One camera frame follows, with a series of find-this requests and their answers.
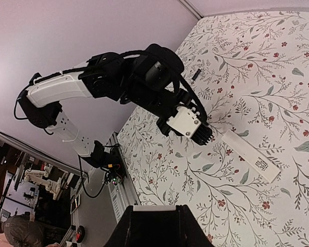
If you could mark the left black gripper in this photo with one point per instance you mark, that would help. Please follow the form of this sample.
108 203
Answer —
162 104

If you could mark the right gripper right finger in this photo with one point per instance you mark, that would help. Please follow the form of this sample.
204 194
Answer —
193 234

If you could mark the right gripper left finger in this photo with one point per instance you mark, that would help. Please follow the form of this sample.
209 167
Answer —
146 228

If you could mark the black battery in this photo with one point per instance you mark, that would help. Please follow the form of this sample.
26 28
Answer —
197 73

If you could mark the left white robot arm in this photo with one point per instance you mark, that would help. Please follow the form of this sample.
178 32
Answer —
151 79

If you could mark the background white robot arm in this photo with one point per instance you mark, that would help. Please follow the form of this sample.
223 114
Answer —
55 187

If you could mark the floral table mat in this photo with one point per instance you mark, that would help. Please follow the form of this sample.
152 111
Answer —
254 81

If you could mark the person in grey shirt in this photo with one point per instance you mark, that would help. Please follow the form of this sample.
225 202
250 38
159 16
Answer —
20 231

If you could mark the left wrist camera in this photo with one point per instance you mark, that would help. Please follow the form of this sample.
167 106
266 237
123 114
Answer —
188 123

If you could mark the front aluminium rail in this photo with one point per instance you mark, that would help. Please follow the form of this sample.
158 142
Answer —
121 188

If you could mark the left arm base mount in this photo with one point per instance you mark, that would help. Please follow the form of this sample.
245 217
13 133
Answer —
110 164

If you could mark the left aluminium frame post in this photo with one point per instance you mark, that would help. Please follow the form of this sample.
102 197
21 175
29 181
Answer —
191 9

